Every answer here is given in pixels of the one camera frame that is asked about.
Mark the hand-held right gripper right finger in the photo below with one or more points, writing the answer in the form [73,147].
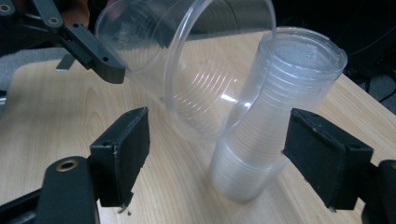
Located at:
[327,158]

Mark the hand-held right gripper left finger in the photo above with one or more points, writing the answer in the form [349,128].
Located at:
[123,155]

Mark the stack of clear plastic cups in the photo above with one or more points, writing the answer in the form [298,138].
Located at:
[277,124]

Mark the single clear plastic cup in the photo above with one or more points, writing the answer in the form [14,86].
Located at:
[199,77]

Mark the grey tape piece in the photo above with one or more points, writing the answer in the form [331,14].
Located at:
[65,62]

